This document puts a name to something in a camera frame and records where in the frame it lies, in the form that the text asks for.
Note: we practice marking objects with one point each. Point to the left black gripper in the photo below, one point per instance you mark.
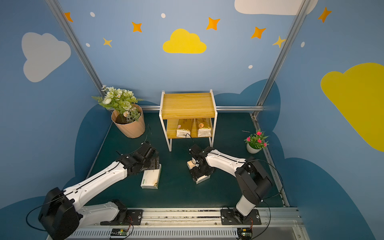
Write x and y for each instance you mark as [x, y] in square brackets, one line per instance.
[151, 162]

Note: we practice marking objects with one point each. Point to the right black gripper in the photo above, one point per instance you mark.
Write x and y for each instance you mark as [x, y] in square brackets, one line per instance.
[200, 171]

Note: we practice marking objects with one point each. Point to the white tissue pack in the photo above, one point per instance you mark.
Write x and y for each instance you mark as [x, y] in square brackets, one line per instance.
[196, 173]
[151, 178]

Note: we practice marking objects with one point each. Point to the gold tissue pack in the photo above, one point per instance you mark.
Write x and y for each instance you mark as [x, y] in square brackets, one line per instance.
[204, 127]
[184, 128]

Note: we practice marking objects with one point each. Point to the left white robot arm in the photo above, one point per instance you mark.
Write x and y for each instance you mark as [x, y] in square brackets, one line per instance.
[65, 211]

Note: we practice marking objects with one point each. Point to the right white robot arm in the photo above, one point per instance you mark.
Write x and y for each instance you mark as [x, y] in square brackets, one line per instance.
[253, 179]

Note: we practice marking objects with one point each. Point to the right green circuit board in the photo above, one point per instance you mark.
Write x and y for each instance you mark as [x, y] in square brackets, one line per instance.
[244, 233]

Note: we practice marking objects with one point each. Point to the green circuit board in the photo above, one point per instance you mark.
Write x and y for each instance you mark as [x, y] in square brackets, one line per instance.
[244, 233]
[119, 233]

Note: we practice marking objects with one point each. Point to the left green circuit board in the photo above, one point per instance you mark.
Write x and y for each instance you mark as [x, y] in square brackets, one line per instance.
[119, 233]

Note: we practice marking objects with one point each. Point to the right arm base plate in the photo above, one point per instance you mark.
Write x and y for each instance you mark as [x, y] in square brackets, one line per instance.
[229, 217]

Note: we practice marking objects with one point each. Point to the white frame wooden shelf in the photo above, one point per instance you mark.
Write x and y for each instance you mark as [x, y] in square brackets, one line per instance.
[174, 107]

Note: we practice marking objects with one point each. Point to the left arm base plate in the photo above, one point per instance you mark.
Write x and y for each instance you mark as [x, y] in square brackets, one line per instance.
[125, 217]

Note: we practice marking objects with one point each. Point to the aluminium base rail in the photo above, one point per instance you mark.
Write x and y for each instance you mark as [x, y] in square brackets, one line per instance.
[201, 224]

